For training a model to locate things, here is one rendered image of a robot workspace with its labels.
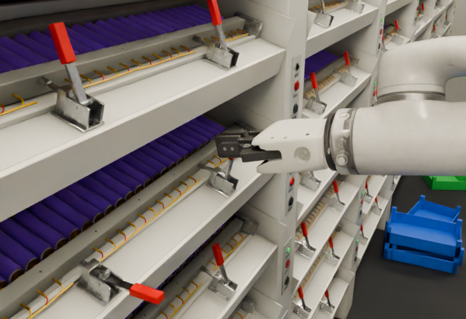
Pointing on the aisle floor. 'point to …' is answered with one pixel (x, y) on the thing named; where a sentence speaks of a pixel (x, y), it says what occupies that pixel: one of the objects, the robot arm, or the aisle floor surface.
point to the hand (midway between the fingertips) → (233, 143)
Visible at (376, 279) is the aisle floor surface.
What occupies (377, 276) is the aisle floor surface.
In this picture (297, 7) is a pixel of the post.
